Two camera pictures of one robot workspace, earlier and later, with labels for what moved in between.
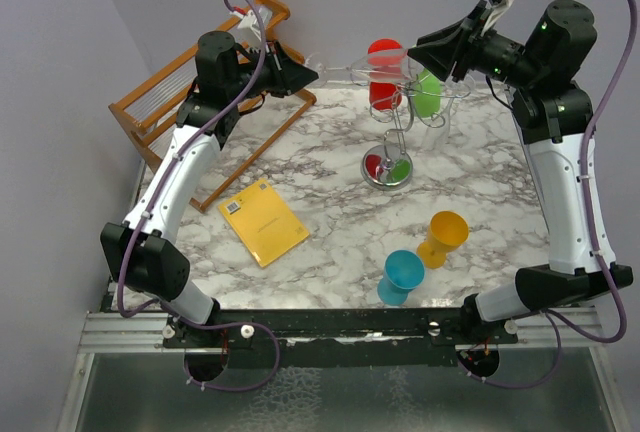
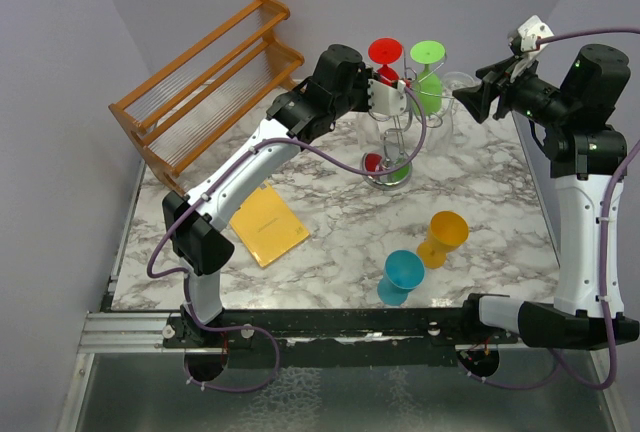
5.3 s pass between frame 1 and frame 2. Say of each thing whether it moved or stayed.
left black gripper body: moved
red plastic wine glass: stayed
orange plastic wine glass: stayed
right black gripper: moved
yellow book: stayed
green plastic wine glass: stayed
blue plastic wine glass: stayed
